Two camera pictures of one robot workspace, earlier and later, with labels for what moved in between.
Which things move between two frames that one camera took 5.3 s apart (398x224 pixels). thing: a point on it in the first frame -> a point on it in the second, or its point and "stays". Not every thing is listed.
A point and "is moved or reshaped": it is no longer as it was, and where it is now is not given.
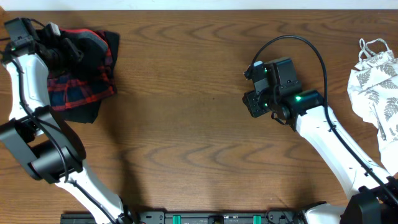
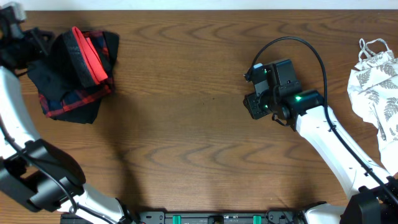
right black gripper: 252,103 stays
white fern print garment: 372,87 stays
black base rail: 194,217 stays
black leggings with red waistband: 92,48 is moved or reshaped
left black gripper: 71,55 -> 39,49
